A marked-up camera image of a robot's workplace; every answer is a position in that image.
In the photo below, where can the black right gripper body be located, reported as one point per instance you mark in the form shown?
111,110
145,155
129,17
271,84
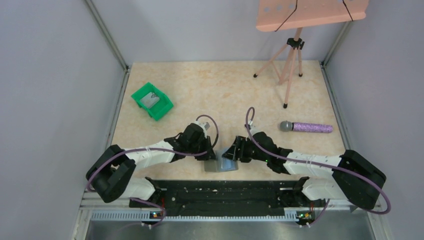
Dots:
238,149

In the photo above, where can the purple glitter microphone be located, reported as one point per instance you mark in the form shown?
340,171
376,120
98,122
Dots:
287,126

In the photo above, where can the grey card holder wallet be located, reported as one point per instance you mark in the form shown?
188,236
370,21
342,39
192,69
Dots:
220,164

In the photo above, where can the silver credit card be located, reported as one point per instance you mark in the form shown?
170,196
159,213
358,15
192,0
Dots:
145,104
151,97

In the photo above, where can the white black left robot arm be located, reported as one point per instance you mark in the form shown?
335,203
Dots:
112,175

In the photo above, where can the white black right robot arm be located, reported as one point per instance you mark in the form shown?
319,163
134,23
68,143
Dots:
348,176

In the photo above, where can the pink music stand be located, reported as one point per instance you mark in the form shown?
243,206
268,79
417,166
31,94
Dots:
278,15

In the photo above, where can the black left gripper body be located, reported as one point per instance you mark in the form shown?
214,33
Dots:
205,147

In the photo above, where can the green plastic bin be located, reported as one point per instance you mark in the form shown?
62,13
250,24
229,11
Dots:
159,110

